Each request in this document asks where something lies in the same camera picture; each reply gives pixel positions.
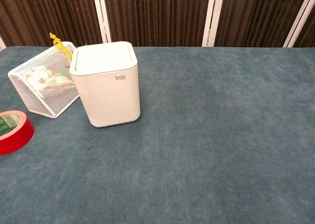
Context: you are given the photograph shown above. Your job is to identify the white plastic trash bin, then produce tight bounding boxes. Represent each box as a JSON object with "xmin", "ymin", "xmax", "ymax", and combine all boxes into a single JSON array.
[{"xmin": 69, "ymin": 41, "xmax": 141, "ymax": 128}]

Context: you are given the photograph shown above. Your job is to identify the white plastic container lid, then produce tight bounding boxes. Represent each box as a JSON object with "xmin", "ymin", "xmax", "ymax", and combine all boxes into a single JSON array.
[{"xmin": 73, "ymin": 42, "xmax": 135, "ymax": 71}]

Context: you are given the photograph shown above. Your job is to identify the blue-grey table cloth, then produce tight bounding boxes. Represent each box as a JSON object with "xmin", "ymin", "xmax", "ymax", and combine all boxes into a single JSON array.
[{"xmin": 0, "ymin": 45, "xmax": 315, "ymax": 224}]

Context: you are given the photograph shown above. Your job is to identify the brown folding screen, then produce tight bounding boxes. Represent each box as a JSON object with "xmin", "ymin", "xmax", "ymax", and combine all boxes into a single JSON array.
[{"xmin": 0, "ymin": 0, "xmax": 315, "ymax": 49}]

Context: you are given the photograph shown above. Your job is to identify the crumpled white paper wrapper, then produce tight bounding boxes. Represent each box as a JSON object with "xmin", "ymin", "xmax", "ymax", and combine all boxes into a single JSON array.
[{"xmin": 26, "ymin": 64, "xmax": 76, "ymax": 96}]

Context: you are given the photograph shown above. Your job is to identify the yellow twisted wrapper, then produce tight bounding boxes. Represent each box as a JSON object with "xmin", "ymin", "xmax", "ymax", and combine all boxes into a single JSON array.
[{"xmin": 49, "ymin": 32, "xmax": 72, "ymax": 60}]

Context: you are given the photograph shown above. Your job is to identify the red tape roll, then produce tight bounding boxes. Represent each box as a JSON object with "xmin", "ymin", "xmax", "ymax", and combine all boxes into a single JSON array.
[{"xmin": 0, "ymin": 110, "xmax": 35, "ymax": 156}]

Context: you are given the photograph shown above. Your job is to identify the white wire mesh basket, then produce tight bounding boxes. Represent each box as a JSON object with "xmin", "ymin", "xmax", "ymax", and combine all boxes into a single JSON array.
[{"xmin": 7, "ymin": 41, "xmax": 80, "ymax": 119}]

